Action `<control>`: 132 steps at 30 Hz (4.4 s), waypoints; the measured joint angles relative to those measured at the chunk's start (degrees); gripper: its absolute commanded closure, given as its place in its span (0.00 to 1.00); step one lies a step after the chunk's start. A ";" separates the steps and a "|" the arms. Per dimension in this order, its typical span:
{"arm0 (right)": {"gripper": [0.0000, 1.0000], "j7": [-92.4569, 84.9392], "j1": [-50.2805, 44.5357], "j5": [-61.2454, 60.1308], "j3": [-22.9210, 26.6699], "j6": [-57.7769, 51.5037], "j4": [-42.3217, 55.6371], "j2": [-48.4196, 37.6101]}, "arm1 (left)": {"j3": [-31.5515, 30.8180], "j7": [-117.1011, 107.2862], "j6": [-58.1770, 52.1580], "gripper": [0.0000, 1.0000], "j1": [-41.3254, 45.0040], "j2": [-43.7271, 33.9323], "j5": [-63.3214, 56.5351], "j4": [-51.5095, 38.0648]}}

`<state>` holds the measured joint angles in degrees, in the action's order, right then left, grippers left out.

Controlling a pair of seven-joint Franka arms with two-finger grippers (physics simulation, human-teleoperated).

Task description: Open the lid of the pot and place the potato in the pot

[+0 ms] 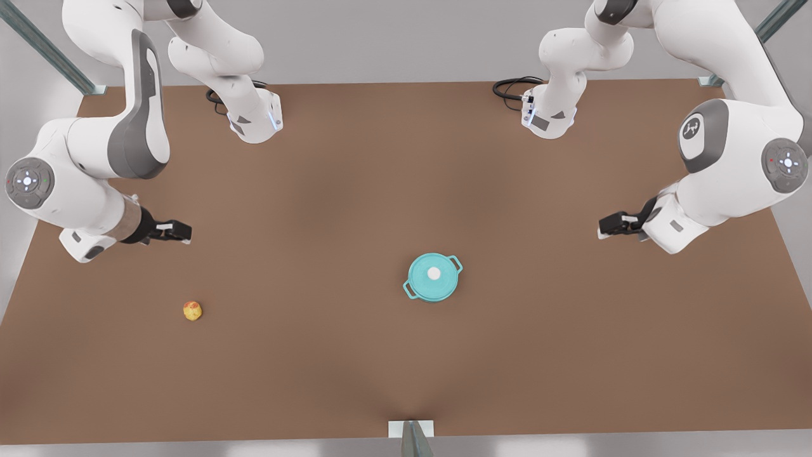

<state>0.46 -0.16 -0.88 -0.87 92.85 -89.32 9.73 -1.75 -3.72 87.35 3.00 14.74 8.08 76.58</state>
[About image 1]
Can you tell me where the teal lid with white knob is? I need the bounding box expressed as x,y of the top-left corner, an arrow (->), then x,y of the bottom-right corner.
408,253 -> 461,300

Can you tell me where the black cable loop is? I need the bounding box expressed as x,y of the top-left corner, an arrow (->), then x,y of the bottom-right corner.
206,79 -> 268,116
492,76 -> 547,102

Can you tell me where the teal pot with handles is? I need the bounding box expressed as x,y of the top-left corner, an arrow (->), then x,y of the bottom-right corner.
403,253 -> 464,303

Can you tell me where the silver frame post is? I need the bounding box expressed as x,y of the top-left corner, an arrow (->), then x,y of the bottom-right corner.
698,0 -> 810,88
0,0 -> 107,96
388,419 -> 436,457

